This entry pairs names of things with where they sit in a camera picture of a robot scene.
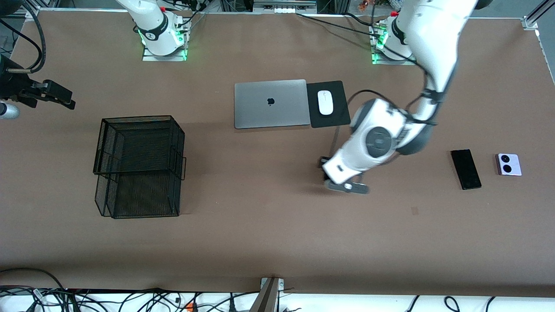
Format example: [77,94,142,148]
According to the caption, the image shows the black slab smartphone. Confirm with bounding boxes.
[450,149,483,191]

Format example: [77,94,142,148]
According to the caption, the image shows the tangled black cable bundle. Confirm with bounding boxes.
[0,268,261,312]

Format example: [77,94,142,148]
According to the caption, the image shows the grey metal camera post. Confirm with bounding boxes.
[249,277,285,312]

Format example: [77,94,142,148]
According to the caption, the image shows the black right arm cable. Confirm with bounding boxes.
[0,0,47,74]

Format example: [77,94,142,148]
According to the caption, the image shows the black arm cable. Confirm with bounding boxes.
[0,0,47,74]
[332,61,439,159]

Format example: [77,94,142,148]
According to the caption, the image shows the black mouse pad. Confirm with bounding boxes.
[306,80,351,129]

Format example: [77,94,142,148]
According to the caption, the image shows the white computer mouse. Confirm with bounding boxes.
[317,90,334,116]

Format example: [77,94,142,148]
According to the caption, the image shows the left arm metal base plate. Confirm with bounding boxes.
[372,51,417,66]

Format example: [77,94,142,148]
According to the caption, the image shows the silver closed laptop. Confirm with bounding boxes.
[234,79,312,130]

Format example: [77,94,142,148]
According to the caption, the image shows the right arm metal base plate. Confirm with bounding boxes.
[142,43,188,62]

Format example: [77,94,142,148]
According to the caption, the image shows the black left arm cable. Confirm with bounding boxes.
[332,61,439,159]

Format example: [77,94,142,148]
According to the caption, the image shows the white power strip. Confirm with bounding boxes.
[253,0,318,13]

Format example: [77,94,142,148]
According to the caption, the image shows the black wire mesh organizer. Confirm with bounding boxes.
[93,115,187,219]

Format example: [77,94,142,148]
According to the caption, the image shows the white flip phone two lenses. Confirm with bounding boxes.
[496,153,522,177]

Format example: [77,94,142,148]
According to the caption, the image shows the black cable across table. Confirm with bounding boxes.
[296,13,382,37]

